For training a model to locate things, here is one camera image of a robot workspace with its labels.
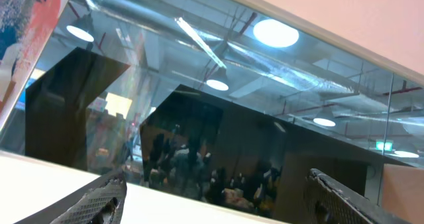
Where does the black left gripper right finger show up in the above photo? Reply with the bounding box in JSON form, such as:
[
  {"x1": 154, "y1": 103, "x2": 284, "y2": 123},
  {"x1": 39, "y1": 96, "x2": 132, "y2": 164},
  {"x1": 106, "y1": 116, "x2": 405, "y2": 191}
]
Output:
[{"x1": 303, "y1": 168, "x2": 408, "y2": 224}]

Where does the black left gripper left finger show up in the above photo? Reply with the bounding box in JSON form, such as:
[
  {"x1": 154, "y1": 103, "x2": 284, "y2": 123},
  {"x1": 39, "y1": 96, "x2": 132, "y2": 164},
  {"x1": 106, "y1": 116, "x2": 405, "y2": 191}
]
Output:
[{"x1": 16, "y1": 170, "x2": 127, "y2": 224}]

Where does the green exit sign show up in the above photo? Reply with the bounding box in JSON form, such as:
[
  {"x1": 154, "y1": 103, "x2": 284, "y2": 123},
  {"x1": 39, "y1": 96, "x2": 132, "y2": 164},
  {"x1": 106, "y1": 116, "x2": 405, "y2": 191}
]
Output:
[{"x1": 376, "y1": 141, "x2": 393, "y2": 152}]

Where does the round ceiling lamp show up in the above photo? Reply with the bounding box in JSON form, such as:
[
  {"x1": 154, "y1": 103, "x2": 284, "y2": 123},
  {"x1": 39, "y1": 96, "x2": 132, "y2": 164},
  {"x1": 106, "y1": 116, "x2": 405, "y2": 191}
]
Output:
[
  {"x1": 206, "y1": 80, "x2": 229, "y2": 91},
  {"x1": 253, "y1": 19, "x2": 299, "y2": 48},
  {"x1": 313, "y1": 118, "x2": 336, "y2": 127},
  {"x1": 66, "y1": 25, "x2": 94, "y2": 42}
]

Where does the long fluorescent tube light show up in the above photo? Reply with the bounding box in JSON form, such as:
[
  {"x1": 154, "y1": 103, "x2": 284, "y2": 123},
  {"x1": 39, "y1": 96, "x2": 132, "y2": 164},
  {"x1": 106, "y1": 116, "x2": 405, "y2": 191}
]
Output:
[{"x1": 174, "y1": 17, "x2": 227, "y2": 69}]

